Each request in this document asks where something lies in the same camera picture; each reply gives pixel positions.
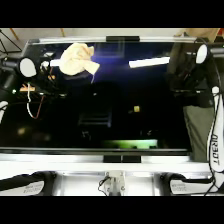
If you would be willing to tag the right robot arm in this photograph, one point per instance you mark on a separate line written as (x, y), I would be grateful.
(215, 140)

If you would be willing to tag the cream garment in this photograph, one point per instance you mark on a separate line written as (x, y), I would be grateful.
(77, 59)

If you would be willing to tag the person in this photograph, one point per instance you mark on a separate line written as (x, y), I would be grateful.
(198, 130)

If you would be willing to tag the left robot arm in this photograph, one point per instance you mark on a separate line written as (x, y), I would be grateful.
(27, 67)

